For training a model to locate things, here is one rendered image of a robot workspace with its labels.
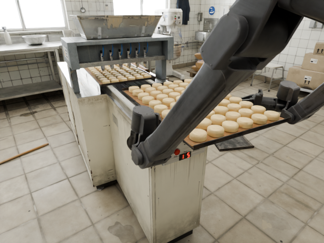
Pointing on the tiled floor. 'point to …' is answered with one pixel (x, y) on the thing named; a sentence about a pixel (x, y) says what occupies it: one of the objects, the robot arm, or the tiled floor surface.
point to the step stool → (271, 74)
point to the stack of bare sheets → (234, 144)
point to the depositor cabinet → (92, 126)
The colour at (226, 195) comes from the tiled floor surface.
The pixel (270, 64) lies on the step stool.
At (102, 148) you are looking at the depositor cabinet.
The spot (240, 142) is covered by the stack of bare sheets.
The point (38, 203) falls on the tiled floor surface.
